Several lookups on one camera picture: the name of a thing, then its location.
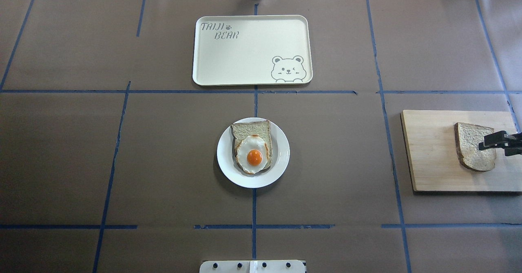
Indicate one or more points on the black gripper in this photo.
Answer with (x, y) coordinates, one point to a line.
(500, 139)

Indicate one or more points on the brown bread slice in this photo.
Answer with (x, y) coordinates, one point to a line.
(467, 138)

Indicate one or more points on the white round plate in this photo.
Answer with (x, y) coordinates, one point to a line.
(280, 160)

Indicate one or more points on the bottom bread slice on plate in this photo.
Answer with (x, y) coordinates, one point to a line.
(262, 128)

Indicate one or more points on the wooden cutting board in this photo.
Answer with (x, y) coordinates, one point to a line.
(433, 159)

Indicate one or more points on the fried egg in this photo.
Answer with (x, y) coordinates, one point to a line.
(252, 154)

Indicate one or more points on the cream bear serving tray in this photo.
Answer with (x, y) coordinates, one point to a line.
(252, 50)

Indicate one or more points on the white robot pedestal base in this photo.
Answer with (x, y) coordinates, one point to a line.
(253, 266)

